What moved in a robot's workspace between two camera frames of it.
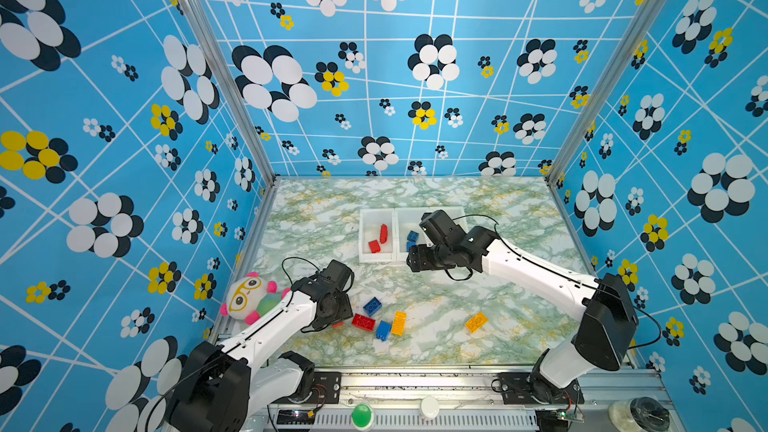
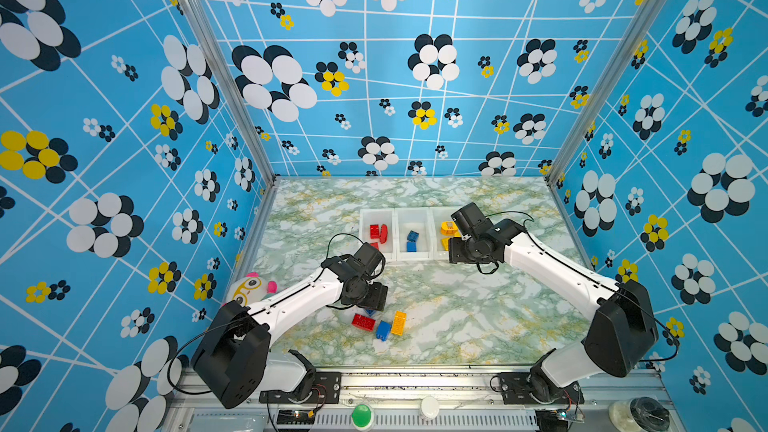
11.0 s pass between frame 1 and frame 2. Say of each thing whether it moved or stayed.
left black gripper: moved
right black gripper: moved
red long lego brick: stayed
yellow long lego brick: stayed
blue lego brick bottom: stayed
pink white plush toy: stayed
